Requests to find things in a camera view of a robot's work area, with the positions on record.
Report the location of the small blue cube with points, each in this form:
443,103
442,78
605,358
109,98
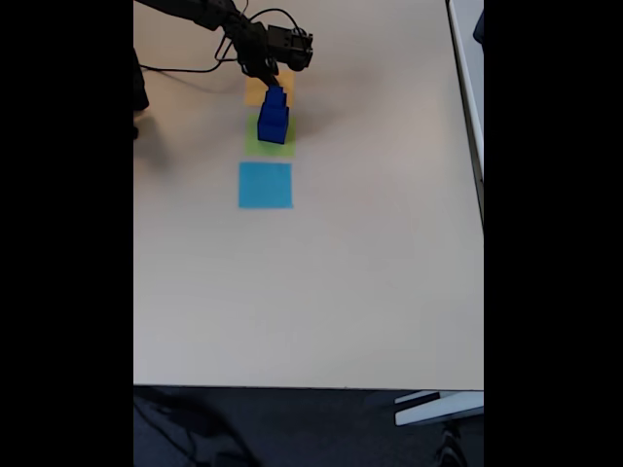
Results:
276,95

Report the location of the large blue cube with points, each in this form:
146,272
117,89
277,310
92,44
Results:
271,133

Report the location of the orange paper square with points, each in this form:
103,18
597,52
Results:
253,95

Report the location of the green paper square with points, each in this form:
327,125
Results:
250,146

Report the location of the light blue paper square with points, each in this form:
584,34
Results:
265,185

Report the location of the white neighbouring table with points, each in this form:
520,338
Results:
467,48

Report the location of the dark blue object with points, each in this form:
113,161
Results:
480,26

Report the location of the white table foot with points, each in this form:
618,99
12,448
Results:
438,411

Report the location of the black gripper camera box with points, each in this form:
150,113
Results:
292,46

